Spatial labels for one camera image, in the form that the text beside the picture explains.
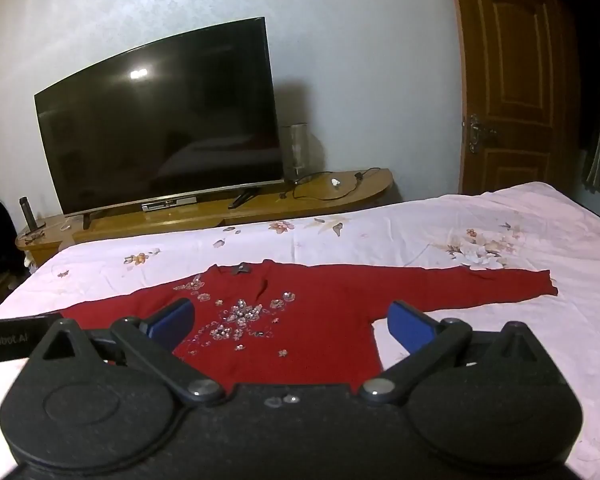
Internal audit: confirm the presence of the brown wooden door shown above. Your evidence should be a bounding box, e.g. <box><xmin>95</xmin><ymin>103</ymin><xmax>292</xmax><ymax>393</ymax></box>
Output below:
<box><xmin>455</xmin><ymin>0</ymin><xmax>576</xmax><ymax>195</ymax></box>

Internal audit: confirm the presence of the wooden tv stand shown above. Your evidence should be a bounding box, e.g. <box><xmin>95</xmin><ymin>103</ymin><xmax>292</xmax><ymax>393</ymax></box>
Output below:
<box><xmin>16</xmin><ymin>168</ymin><xmax>393</xmax><ymax>266</ymax></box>

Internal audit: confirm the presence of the brass door handle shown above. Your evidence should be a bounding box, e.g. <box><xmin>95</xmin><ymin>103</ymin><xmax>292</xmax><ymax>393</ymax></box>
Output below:
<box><xmin>463</xmin><ymin>114</ymin><xmax>498</xmax><ymax>154</ymax></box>

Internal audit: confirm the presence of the clear glass cylinder vase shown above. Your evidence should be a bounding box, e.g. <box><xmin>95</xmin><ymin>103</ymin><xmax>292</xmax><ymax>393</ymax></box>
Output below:
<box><xmin>279</xmin><ymin>122</ymin><xmax>310</xmax><ymax>183</ymax></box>

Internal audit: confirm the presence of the red beaded sweater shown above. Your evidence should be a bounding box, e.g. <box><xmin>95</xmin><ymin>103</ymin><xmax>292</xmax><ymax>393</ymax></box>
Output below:
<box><xmin>61</xmin><ymin>260</ymin><xmax>558</xmax><ymax>389</ymax></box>

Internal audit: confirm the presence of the black remote upright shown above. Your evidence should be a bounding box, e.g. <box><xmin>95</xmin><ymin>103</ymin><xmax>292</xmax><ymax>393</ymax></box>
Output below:
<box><xmin>19</xmin><ymin>196</ymin><xmax>38</xmax><ymax>232</ymax></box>

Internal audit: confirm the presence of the pink floral bed sheet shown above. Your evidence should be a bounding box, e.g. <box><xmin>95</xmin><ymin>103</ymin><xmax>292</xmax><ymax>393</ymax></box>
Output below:
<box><xmin>0</xmin><ymin>183</ymin><xmax>600</xmax><ymax>479</ymax></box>

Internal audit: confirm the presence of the black cable on stand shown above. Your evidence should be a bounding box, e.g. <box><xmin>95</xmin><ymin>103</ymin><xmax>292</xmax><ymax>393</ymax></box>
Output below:
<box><xmin>278</xmin><ymin>167</ymin><xmax>384</xmax><ymax>202</ymax></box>

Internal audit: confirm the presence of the large black flat television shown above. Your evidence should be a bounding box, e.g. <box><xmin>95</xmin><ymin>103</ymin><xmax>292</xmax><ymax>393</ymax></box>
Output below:
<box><xmin>34</xmin><ymin>18</ymin><xmax>284</xmax><ymax>214</ymax></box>

